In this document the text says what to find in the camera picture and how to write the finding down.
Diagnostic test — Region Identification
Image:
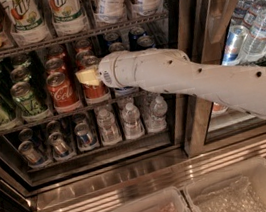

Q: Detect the glass fridge door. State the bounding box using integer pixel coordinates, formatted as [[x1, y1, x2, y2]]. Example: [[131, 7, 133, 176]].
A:
[[169, 0, 266, 157]]

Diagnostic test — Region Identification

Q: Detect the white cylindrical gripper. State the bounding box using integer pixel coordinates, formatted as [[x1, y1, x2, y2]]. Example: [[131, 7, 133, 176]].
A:
[[75, 48, 190, 88]]

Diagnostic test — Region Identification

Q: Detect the front right green can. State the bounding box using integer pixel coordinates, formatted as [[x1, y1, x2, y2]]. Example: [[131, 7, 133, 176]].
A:
[[10, 81, 47, 116]]

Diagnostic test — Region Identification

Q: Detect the left 7UP bottle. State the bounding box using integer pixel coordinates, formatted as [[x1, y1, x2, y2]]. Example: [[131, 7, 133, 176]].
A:
[[0, 0, 44, 32]]

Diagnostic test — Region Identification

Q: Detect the right water bottle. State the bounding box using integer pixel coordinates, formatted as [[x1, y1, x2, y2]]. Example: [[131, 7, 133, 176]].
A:
[[144, 95, 168, 133]]

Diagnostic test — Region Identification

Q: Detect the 7up bottle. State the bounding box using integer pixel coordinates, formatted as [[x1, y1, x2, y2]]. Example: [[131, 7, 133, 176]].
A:
[[0, 0, 44, 32], [47, 0, 82, 23]]

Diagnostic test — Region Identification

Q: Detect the front left Red Bull can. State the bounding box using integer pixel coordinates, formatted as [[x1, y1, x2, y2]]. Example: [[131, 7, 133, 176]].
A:
[[18, 141, 47, 167]]

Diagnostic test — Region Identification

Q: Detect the left water bottle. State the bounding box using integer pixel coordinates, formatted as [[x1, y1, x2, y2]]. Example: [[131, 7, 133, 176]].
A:
[[97, 108, 121, 146]]

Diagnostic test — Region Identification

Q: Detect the front middle Red Bull can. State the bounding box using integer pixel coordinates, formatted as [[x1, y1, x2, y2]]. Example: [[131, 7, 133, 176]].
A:
[[48, 132, 73, 158]]

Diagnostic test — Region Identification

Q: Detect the second row right Coca-Cola can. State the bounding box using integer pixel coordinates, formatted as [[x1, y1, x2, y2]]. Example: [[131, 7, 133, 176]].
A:
[[75, 50, 94, 66]]

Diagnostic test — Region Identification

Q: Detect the middle water bottle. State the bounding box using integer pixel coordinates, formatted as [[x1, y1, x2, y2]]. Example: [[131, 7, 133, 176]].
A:
[[121, 102, 144, 140]]

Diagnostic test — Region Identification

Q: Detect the front right Red Bull can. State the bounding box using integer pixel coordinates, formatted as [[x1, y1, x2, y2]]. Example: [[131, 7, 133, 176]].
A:
[[74, 123, 97, 151]]

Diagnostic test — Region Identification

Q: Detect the right clear plastic bin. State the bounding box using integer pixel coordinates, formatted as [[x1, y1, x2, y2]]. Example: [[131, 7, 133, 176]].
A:
[[183, 157, 266, 212]]

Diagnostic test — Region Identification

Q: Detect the red bull can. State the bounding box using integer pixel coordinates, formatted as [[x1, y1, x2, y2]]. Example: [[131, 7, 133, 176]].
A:
[[74, 123, 97, 151], [18, 141, 47, 167], [48, 132, 73, 158]]

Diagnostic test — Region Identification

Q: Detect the second row left Pepsi can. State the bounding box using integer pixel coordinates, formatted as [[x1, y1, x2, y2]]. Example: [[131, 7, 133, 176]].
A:
[[108, 42, 126, 53]]

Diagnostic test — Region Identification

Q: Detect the second row left Coca-Cola can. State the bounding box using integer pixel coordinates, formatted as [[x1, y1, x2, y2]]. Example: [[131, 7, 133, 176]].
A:
[[45, 58, 68, 75]]

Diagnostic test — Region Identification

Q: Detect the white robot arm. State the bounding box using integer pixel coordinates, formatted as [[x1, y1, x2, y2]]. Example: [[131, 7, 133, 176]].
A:
[[76, 48, 266, 120]]

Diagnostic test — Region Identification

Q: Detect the front left Pepsi can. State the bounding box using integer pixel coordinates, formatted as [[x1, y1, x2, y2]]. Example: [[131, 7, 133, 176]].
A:
[[114, 86, 138, 97]]

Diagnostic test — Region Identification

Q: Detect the second row coca-cola can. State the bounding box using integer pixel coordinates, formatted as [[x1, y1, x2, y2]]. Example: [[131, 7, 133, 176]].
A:
[[45, 58, 68, 75], [75, 50, 94, 66]]

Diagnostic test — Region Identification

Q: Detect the right 7UP bottle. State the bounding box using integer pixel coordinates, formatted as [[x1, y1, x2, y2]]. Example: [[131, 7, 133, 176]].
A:
[[47, 0, 82, 23]]

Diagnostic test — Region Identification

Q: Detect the second row pepsi can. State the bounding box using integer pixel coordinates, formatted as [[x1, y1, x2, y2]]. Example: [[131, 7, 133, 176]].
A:
[[108, 42, 126, 53], [136, 35, 155, 50]]

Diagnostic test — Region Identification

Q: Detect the second row right Pepsi can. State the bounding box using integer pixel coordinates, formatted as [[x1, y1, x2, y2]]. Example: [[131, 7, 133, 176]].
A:
[[136, 35, 155, 50]]

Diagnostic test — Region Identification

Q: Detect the water bottle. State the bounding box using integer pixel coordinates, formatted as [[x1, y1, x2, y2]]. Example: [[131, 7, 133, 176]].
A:
[[97, 108, 121, 146], [121, 102, 144, 140], [144, 95, 168, 133]]

